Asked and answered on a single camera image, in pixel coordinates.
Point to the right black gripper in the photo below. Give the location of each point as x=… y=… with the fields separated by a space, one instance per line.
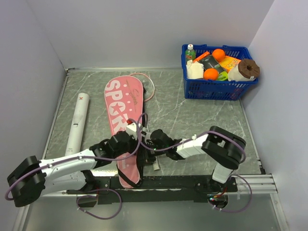
x=147 y=157

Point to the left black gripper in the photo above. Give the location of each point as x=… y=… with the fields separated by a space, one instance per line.
x=135 y=143

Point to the pink racket cover bag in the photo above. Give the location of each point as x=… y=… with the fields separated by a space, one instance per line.
x=124 y=100

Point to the white shuttlecock tube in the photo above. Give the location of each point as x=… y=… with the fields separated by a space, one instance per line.
x=77 y=125

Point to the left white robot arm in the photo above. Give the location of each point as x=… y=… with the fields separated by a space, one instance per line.
x=34 y=178

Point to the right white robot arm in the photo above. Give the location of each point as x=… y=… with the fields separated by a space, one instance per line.
x=226 y=148

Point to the green small pack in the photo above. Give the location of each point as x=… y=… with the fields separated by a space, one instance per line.
x=222 y=76

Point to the white carton box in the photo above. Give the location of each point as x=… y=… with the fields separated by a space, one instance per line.
x=194 y=70

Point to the orange fruit lower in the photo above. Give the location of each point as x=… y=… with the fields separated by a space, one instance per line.
x=211 y=74

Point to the orange fruit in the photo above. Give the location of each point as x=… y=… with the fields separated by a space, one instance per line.
x=211 y=74
x=219 y=55

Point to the blue plastic basket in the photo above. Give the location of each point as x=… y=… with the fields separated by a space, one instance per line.
x=215 y=90

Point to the black product box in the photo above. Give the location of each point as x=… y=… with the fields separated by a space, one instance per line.
x=210 y=62

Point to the green drink bottle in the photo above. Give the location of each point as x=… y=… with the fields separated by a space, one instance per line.
x=190 y=53

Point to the orange thin box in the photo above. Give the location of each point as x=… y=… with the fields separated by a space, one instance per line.
x=202 y=56

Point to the yellow snack box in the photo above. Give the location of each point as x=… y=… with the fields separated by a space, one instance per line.
x=229 y=63

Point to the orange fruit upper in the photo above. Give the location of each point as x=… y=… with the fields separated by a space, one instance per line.
x=219 y=55

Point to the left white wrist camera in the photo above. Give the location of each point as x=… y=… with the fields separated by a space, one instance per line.
x=131 y=129

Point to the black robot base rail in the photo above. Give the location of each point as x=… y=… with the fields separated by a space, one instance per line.
x=167 y=188

